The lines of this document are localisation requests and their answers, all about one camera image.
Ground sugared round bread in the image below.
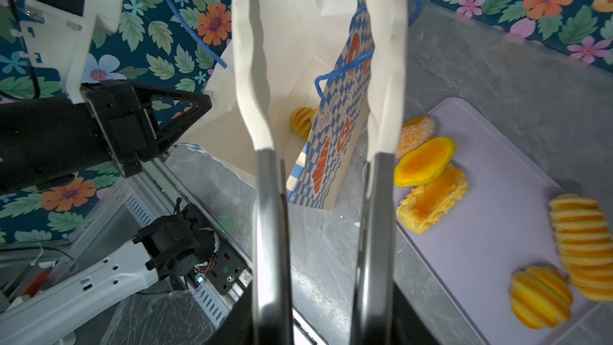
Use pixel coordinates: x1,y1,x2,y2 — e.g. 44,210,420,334
395,115,436,158

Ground checkered paper bag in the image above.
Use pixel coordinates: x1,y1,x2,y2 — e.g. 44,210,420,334
180,0,375,210

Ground metal tongs white tips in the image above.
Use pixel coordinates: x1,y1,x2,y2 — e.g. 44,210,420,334
231,0,409,344

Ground yellow oval bread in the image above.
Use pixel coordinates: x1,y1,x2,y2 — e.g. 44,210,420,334
394,137,458,188

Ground small striped round bun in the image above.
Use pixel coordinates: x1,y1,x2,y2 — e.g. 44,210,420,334
509,266,574,330

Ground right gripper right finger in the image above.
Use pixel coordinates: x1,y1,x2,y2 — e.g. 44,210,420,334
391,284,439,345

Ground pale ridged long bread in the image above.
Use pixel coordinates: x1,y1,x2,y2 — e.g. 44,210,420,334
549,193,612,302

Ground large striped loaf bread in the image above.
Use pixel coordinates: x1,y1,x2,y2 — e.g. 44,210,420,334
290,107,319,142

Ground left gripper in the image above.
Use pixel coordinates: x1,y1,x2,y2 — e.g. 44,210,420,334
1,81,212,194

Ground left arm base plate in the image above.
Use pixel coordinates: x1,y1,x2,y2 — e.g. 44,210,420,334
182,204,248,296

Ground long ridged glazed bread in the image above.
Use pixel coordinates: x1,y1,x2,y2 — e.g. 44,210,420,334
396,165,469,235

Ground lilac plastic tray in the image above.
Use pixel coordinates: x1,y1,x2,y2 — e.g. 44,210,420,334
402,97,598,344

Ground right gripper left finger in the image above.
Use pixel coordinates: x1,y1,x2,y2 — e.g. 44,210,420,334
206,285,254,345

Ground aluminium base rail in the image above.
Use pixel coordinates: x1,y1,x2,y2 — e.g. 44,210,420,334
71,157,336,345

